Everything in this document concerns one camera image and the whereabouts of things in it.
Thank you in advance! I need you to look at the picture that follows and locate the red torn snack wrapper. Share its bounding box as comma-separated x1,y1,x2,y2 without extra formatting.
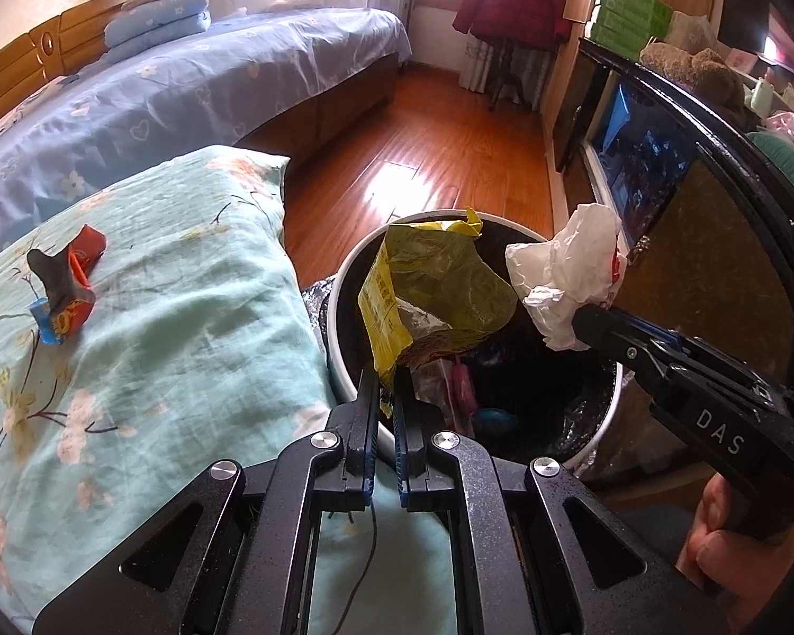
26,225,107,346

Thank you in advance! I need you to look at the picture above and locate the black glossy TV cabinet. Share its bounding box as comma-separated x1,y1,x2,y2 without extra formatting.
552,39,794,387

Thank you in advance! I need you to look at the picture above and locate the large bed with blue sheet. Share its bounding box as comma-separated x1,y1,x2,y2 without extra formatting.
0,8,411,252

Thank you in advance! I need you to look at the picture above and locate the right hand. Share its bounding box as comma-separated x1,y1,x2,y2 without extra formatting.
675,475,794,633

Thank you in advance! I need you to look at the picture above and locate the brown teddy bear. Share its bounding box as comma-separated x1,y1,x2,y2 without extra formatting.
639,42,744,123

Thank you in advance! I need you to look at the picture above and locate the folded light blue quilt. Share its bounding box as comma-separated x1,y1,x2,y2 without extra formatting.
104,0,209,49

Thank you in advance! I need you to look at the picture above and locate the dark red hanging jacket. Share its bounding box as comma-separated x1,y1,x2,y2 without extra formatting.
453,0,572,52

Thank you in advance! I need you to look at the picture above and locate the stack of green boxes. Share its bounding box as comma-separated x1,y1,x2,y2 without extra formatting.
584,0,674,60

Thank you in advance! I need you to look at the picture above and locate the white plastic bag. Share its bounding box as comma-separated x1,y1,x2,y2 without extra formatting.
504,204,627,351

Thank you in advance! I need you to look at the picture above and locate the wooden headboard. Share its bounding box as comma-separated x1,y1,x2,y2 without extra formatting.
0,0,127,119

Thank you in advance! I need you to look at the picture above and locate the yellow snack bag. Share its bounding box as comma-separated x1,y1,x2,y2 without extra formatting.
357,210,518,390

